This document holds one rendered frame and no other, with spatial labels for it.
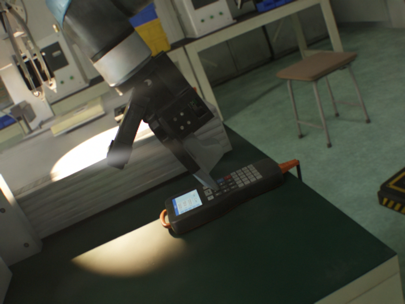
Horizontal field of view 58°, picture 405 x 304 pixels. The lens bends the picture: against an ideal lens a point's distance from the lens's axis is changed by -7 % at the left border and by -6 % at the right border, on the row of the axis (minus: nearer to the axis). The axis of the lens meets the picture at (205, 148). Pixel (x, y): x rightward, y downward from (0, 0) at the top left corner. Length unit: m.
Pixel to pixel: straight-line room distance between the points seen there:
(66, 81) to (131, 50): 2.97
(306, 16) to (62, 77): 3.18
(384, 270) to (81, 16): 0.46
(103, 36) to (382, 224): 1.41
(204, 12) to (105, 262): 3.08
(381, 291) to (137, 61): 0.40
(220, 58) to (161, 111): 4.30
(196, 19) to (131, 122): 3.02
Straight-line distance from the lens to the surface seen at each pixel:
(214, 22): 3.57
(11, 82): 1.48
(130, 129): 0.55
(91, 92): 3.25
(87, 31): 0.52
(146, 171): 0.76
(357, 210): 1.81
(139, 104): 0.54
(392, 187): 1.33
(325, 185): 2.03
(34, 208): 0.80
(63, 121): 1.15
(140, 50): 0.53
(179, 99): 0.53
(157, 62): 0.54
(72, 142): 1.01
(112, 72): 0.52
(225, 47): 4.84
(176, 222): 0.59
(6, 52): 0.90
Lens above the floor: 1.05
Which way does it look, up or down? 20 degrees down
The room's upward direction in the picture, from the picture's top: 23 degrees counter-clockwise
